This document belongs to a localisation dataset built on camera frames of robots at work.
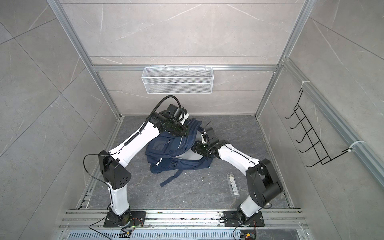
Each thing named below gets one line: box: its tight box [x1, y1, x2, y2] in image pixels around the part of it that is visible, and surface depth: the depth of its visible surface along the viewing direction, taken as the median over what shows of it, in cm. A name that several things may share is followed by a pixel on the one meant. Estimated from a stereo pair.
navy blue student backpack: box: [145, 119, 213, 188], surface depth 89 cm
